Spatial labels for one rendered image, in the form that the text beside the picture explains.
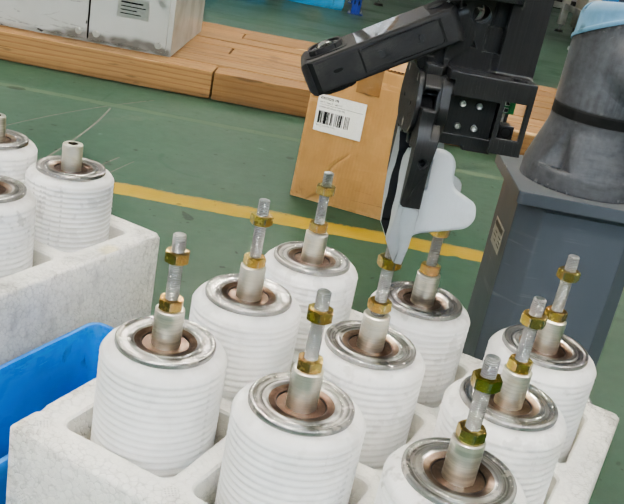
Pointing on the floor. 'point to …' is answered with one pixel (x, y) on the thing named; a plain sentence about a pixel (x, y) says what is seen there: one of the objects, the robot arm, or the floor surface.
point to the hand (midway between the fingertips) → (388, 236)
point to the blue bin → (27, 398)
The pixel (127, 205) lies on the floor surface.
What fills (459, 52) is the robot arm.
